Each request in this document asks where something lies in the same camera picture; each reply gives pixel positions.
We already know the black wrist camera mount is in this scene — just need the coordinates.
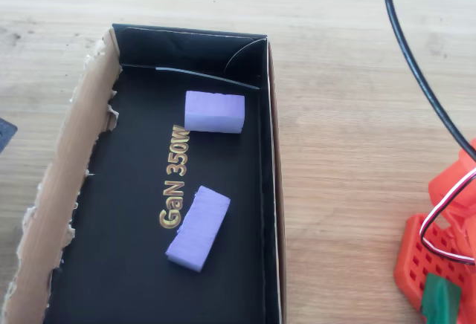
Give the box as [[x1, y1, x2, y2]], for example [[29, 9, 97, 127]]
[[0, 117, 19, 155]]

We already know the black cardboard box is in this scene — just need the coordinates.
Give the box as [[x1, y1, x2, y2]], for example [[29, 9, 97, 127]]
[[0, 22, 287, 324]]

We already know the purple foam block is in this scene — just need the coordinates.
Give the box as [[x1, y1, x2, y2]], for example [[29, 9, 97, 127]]
[[164, 185, 231, 273], [183, 90, 246, 135]]

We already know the black camera cable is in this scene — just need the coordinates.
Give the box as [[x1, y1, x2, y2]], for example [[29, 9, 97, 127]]
[[382, 0, 476, 163]]

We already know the red white servo wire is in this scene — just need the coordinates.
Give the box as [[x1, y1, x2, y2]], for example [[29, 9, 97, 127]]
[[419, 167, 476, 266]]

